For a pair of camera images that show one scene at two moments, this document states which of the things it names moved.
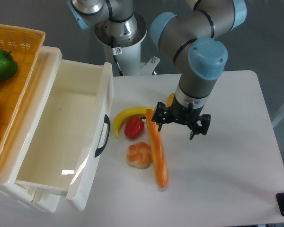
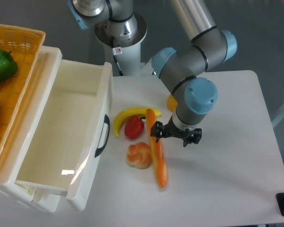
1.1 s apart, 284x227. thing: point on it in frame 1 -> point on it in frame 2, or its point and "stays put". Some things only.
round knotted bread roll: [139, 155] stays put
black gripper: [164, 114] -> [158, 129]
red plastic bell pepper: [134, 126] stays put
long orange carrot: [158, 153] stays put
